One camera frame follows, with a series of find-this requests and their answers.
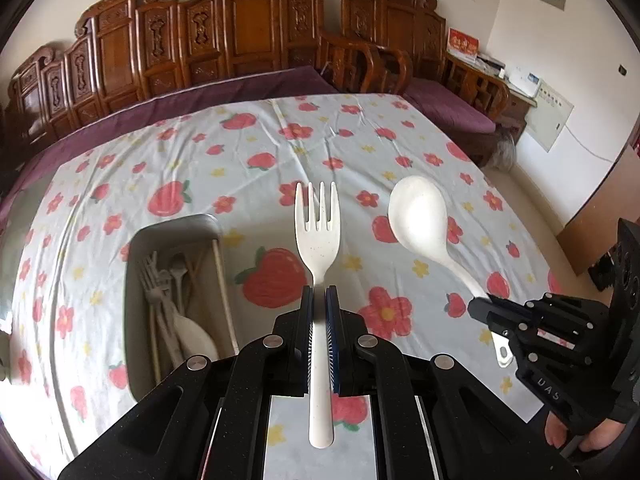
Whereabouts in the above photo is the purple seat cushion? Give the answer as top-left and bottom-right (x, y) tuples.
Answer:
(402, 77), (497, 134)

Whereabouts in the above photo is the white box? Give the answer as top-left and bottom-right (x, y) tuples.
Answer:
(507, 67), (544, 97)

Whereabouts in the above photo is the floral tablecloth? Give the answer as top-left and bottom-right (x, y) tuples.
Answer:
(0, 92), (571, 480)

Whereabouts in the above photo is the stack of papers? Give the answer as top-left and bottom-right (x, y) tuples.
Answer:
(475, 52), (507, 74)

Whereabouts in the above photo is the clear plastic bag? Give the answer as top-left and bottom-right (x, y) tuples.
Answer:
(487, 132), (522, 172)

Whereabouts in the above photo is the wooden chopstick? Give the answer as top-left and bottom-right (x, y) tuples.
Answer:
(148, 304), (162, 387)

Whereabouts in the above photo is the long purple bench cushion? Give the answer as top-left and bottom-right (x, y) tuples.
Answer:
(0, 66), (342, 202)

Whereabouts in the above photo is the long carved wooden bench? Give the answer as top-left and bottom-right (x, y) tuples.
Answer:
(0, 0), (342, 142)

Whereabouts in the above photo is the cream plastic fork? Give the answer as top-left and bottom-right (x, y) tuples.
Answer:
(294, 181), (342, 449)

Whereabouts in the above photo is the red box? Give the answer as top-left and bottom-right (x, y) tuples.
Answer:
(446, 27), (480, 59)

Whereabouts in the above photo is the carved wooden armchair bench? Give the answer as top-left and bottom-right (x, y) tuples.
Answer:
(320, 0), (512, 162)

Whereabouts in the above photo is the person's right hand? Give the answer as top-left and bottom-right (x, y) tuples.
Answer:
(544, 407), (632, 456)

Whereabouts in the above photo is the wooden board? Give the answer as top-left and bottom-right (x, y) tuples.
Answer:
(555, 135), (640, 277)

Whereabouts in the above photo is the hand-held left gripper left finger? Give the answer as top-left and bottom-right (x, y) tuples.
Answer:
(56, 285), (315, 480)

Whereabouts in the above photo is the white wall panel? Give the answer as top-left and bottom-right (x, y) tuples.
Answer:
(525, 80), (576, 154)

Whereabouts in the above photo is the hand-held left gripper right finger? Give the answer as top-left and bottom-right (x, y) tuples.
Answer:
(325, 285), (584, 480)

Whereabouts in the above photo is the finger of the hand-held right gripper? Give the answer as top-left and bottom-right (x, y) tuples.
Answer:
(468, 292), (609, 343)
(487, 321), (576, 377)

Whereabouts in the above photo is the white wall cable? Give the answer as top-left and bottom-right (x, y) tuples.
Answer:
(564, 124), (617, 164)

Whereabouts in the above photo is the cream plastic spoon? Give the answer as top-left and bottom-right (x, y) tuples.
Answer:
(388, 175), (514, 369)
(169, 307), (219, 362)

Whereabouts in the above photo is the metal tray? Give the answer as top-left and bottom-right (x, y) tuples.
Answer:
(121, 213), (241, 403)

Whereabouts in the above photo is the wooden side table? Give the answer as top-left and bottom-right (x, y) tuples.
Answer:
(492, 87), (539, 137)

